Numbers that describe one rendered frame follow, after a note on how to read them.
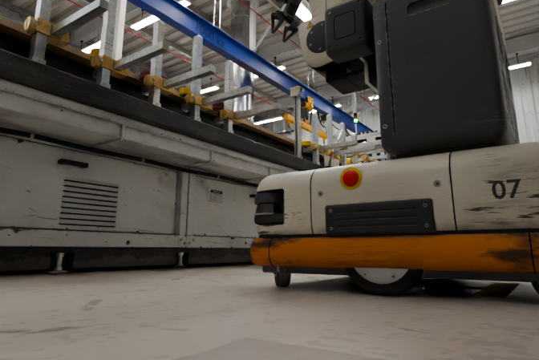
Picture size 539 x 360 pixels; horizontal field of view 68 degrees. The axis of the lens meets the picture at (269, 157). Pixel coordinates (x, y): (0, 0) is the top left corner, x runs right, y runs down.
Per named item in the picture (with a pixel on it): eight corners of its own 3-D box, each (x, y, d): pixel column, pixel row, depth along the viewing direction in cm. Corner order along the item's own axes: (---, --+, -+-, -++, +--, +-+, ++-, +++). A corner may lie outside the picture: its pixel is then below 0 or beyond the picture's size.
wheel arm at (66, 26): (108, 13, 126) (109, 1, 127) (98, 7, 123) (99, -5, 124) (38, 51, 150) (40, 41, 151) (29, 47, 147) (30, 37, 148)
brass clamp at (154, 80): (175, 93, 184) (175, 82, 185) (151, 83, 173) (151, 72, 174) (165, 95, 187) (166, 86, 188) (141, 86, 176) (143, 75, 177)
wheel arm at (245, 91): (252, 95, 185) (252, 86, 186) (248, 93, 183) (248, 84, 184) (186, 113, 210) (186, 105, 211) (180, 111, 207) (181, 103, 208)
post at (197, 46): (199, 125, 196) (203, 36, 207) (194, 123, 194) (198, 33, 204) (194, 126, 198) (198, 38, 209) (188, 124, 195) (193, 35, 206)
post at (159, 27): (158, 121, 175) (164, 22, 186) (151, 119, 172) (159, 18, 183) (152, 122, 177) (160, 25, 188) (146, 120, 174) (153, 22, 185)
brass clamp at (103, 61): (127, 76, 163) (129, 64, 165) (98, 63, 153) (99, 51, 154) (119, 79, 167) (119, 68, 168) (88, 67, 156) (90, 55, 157)
